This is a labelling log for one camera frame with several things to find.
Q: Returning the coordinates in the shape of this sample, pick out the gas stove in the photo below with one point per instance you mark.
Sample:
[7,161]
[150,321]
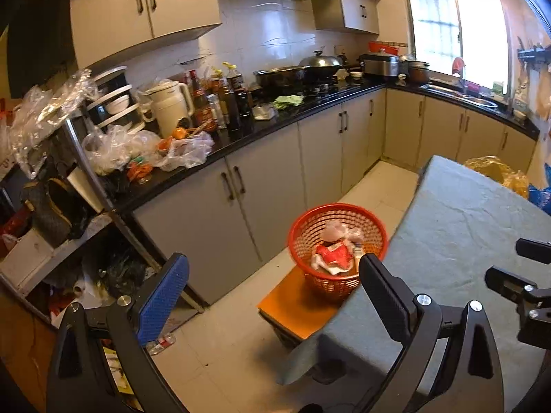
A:
[331,88]

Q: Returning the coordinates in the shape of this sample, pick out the brown patterned handbag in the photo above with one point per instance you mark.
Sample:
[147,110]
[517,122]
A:
[49,211]

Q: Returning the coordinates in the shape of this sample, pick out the steel sink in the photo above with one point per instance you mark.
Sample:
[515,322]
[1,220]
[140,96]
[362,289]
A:
[465,97]

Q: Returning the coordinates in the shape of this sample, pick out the white dish rack with bowls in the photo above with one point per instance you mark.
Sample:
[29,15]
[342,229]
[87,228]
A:
[116,103]

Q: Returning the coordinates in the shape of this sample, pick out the green white bottle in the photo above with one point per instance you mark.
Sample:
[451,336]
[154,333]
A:
[497,88]

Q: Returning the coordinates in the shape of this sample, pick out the large cream upper cabinet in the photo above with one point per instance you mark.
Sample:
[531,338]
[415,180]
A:
[142,8]

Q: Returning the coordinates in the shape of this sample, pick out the black wok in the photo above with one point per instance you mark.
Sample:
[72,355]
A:
[277,77]

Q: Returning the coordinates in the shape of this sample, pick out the metal shelf rack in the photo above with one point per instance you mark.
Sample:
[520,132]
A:
[120,232]

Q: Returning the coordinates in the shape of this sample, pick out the red white wet wipe packet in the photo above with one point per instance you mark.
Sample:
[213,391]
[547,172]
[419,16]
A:
[333,256]

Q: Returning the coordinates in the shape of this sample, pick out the red basin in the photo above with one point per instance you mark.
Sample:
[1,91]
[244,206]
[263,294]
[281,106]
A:
[383,47]

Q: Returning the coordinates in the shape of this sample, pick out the steel rice cooker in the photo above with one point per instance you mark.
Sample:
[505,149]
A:
[381,66]

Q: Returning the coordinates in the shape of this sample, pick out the orange stool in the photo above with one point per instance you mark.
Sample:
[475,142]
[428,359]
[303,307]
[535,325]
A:
[292,305]

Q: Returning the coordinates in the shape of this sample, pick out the white box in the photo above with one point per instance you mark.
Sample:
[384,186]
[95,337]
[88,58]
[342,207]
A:
[26,258]

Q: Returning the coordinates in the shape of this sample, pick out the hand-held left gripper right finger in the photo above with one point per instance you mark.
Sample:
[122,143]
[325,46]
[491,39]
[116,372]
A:
[387,297]

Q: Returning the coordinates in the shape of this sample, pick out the steel faucet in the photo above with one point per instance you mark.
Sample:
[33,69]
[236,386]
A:
[460,75]

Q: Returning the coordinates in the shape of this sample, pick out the cream base cabinets black counter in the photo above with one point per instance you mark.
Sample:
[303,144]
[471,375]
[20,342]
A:
[267,172]

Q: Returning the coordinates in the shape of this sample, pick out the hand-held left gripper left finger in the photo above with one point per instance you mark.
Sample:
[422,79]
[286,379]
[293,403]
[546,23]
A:
[165,297]

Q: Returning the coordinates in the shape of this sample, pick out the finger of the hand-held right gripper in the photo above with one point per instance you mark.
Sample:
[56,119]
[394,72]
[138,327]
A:
[536,251]
[499,279]

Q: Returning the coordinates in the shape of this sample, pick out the plastic bottle red label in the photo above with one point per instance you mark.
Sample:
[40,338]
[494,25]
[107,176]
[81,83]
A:
[161,344]

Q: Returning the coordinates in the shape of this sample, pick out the crumpled clear plastic bag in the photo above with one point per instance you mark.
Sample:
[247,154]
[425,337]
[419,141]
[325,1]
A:
[185,152]
[47,112]
[116,148]

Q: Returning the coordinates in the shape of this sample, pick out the dark panel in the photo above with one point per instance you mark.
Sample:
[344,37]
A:
[38,30]

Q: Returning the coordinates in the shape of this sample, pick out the brown pot with lid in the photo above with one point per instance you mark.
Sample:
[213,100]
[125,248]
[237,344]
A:
[418,72]

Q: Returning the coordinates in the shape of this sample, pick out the yellow plastic bag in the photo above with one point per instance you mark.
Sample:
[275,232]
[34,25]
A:
[495,172]

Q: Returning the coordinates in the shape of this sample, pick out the blue-grey tablecloth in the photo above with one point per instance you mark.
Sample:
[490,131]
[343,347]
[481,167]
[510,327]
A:
[452,232]

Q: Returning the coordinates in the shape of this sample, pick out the cluster of sauce bottles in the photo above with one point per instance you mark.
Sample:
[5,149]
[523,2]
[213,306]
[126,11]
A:
[224,99]

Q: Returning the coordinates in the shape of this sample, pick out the cream electric kettle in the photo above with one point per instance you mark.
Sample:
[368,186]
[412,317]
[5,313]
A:
[170,109]

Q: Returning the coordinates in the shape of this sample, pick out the red plastic basket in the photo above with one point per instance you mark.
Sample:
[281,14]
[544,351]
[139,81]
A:
[301,228]

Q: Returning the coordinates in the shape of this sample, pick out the wok with steel lid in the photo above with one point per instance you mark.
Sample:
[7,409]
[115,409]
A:
[320,64]

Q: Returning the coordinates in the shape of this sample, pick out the knotted white plastic bag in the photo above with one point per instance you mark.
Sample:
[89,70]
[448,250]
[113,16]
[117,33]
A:
[335,230]

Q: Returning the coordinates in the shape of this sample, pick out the black wall knife rack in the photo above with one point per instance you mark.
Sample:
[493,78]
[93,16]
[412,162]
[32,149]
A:
[533,56]

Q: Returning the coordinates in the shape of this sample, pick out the blue plastic bag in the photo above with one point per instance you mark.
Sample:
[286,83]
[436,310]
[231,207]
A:
[541,200]

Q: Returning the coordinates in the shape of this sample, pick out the orange fruit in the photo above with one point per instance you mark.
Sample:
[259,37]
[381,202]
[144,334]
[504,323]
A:
[180,133]

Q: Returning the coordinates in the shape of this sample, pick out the kitchen window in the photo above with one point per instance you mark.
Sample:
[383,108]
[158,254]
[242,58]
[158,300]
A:
[456,30]

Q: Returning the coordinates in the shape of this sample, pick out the green vegetables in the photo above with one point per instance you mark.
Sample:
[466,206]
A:
[288,101]

